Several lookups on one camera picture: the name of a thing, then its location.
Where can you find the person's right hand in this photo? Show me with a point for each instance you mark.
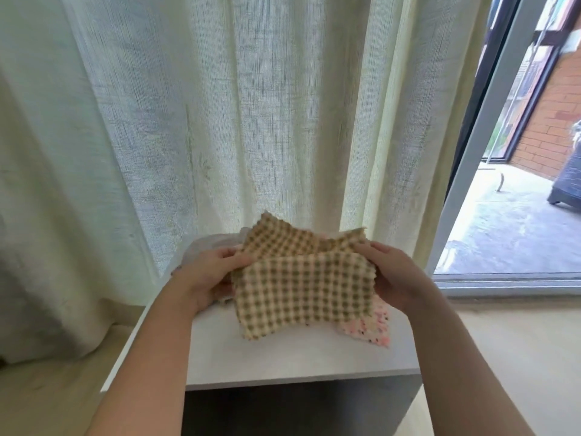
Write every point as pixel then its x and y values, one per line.
pixel 404 272

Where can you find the person's left hand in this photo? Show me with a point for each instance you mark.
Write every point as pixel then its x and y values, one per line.
pixel 204 277

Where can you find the pink floral cloths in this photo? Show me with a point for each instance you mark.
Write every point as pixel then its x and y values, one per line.
pixel 370 327

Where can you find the brown checked cloth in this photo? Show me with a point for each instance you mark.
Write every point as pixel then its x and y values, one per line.
pixel 304 286

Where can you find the person's right forearm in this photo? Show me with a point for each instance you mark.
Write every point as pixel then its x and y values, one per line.
pixel 468 367

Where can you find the person's left forearm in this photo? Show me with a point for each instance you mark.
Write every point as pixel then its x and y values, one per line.
pixel 150 372

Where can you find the white table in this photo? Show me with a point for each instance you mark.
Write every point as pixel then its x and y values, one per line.
pixel 290 358

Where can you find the white linen curtain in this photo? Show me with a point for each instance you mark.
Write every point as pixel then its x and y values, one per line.
pixel 227 95

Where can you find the dark blue tarpaulin cover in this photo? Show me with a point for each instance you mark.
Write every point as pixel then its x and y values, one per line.
pixel 567 172

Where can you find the white sliding door frame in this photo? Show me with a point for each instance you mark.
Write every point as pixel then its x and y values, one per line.
pixel 472 140

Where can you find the dark balcony window frame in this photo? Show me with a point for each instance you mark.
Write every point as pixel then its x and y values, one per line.
pixel 526 86

